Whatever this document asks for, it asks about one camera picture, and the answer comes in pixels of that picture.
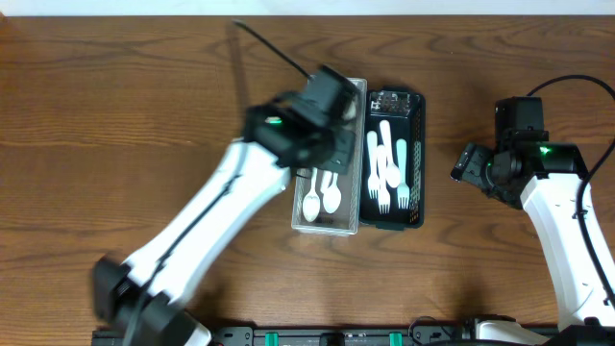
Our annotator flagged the pale pink plastic fork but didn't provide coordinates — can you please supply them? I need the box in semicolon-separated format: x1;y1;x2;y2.
377;145;390;214

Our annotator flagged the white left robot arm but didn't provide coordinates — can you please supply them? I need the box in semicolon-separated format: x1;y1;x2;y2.
92;102;357;345

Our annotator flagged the white plastic fork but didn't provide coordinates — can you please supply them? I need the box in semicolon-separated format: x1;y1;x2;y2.
366;131;380;199

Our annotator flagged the white plastic spoon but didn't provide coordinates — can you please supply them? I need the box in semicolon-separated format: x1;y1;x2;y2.
302;167;320;222
320;171;341;213
342;99;357;122

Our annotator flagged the clear plastic basket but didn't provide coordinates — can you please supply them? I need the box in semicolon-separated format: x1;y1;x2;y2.
291;78;367;236

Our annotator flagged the mint green plastic fork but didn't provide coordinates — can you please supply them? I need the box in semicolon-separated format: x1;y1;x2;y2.
396;138;410;210

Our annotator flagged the black plastic basket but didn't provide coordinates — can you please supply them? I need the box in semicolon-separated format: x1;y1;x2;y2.
358;86;426;231

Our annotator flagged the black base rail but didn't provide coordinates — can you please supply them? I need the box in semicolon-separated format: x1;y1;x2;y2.
90;314;615;346

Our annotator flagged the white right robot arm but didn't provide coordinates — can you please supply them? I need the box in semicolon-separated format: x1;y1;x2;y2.
451;140;614;345

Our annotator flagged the pink plastic spoon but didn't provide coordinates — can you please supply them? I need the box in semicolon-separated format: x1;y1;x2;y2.
379;120;401;188

